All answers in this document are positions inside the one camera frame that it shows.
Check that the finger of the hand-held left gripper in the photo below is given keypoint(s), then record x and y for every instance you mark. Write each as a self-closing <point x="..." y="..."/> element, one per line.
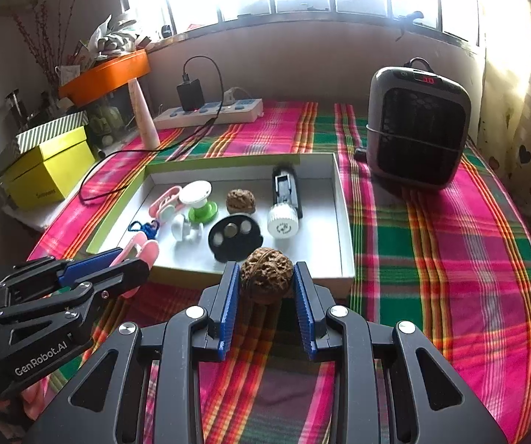
<point x="89" y="266"/>
<point x="126" y="273"/>

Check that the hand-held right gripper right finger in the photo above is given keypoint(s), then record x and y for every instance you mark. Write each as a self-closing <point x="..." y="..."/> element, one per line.
<point x="304" y="314"/>

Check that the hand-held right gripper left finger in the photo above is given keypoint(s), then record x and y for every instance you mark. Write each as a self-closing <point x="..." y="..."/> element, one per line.
<point x="228" y="314"/>

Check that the brown wrinkled walnut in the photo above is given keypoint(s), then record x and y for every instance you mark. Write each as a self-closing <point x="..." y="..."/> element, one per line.
<point x="265" y="275"/>
<point x="241" y="201"/>

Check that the white round knob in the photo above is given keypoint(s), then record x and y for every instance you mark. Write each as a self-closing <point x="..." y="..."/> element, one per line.
<point x="179" y="229"/>

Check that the black key fob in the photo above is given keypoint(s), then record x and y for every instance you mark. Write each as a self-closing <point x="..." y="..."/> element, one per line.
<point x="233" y="245"/>

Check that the green white cardboard tray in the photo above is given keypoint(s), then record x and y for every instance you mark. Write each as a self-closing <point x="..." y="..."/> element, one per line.
<point x="316" y="240"/>

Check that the pink white clip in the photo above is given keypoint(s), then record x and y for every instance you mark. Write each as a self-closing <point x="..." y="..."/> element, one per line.
<point x="166" y="199"/>

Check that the white ribbed bottle cap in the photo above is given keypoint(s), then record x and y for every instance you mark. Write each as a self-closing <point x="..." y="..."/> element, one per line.
<point x="283" y="226"/>

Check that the green white suction spool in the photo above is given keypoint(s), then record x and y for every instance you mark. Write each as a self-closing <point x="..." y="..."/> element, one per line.
<point x="200" y="215"/>

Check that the black rectangular device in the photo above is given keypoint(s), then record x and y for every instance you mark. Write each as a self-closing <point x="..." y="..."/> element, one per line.
<point x="286" y="189"/>

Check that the yellow cardboard box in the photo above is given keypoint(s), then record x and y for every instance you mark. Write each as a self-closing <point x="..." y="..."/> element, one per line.
<point x="48" y="175"/>

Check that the pink green plaid tablecloth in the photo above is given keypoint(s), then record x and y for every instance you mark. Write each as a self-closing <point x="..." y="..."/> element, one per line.
<point x="432" y="263"/>

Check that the green white striped box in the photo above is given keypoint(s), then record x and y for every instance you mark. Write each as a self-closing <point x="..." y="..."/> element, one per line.
<point x="48" y="132"/>

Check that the glass tank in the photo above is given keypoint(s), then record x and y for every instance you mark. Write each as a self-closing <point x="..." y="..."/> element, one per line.
<point x="108" y="122"/>

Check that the cream cosmetic tube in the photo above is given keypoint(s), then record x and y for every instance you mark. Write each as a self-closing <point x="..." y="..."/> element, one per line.
<point x="145" y="120"/>

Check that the black charger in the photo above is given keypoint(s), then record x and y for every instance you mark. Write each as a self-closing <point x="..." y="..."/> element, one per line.
<point x="189" y="95"/>

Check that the orange box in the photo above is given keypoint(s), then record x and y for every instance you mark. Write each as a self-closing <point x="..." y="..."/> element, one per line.
<point x="108" y="76"/>

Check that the white power strip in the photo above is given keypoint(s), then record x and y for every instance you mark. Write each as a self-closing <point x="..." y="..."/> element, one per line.
<point x="228" y="111"/>

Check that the white plug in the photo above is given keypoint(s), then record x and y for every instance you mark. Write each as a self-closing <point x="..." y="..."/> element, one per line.
<point x="234" y="96"/>

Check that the grey black space heater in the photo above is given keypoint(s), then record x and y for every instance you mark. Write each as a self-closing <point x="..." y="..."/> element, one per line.
<point x="413" y="134"/>

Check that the dried branches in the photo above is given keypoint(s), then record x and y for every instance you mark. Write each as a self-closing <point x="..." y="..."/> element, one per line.
<point x="52" y="46"/>

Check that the pile of papers and bags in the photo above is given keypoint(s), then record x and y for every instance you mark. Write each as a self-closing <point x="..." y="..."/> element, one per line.
<point x="112" y="37"/>

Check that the cream heart print curtain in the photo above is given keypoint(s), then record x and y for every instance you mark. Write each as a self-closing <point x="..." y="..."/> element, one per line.
<point x="524" y="101"/>

